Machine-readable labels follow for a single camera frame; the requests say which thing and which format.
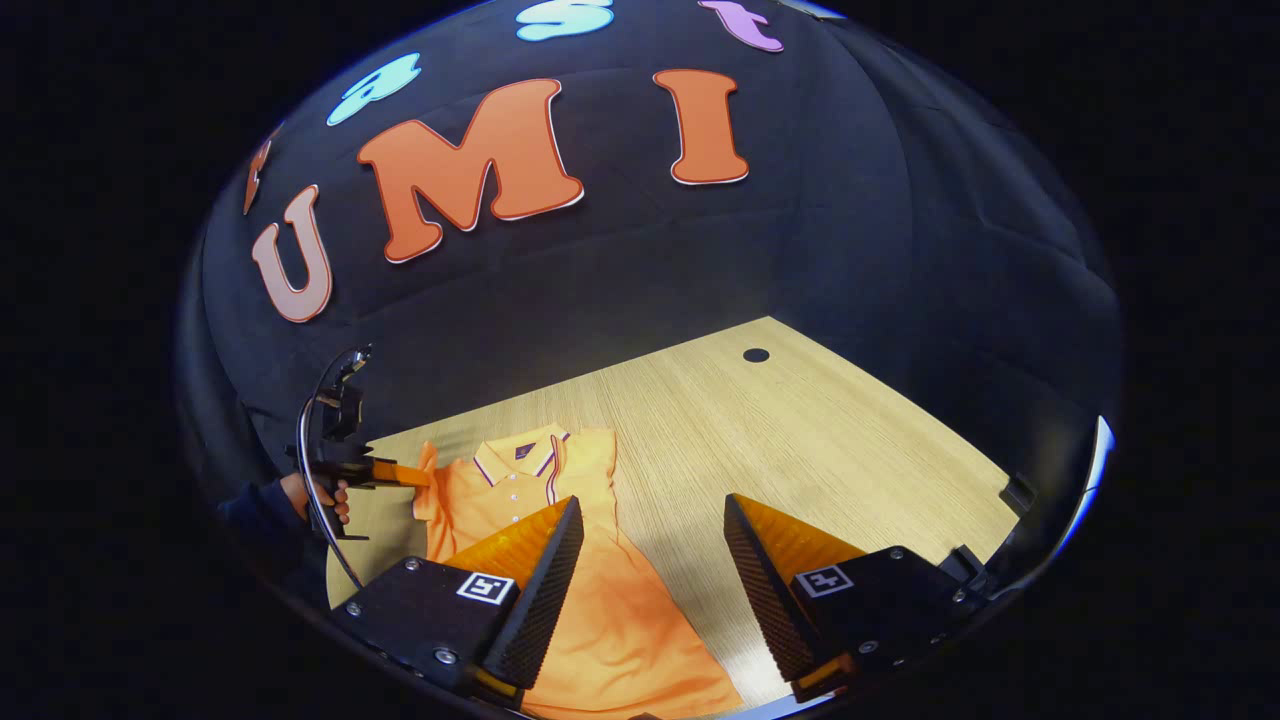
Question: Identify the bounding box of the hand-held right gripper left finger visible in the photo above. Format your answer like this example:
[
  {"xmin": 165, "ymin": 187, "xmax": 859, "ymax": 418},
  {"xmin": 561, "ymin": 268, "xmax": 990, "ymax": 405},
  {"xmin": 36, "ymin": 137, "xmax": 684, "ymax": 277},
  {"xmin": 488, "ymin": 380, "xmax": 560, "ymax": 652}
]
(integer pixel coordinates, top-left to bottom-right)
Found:
[{"xmin": 330, "ymin": 495, "xmax": 585, "ymax": 713}]

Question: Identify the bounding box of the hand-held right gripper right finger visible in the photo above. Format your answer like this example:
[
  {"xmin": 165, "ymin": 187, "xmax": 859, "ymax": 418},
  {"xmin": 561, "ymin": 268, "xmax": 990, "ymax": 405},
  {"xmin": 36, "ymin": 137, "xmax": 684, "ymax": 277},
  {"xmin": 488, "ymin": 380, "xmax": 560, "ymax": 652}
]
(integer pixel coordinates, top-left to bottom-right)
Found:
[{"xmin": 722, "ymin": 493, "xmax": 996, "ymax": 704}]

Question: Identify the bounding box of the orange polo T-shirt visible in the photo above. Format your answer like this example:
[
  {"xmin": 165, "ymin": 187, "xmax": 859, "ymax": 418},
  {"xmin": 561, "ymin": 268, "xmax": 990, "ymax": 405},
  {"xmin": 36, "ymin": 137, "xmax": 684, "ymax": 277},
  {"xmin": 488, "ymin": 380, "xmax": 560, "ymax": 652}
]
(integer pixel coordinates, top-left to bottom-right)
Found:
[{"xmin": 412, "ymin": 425, "xmax": 746, "ymax": 720}]

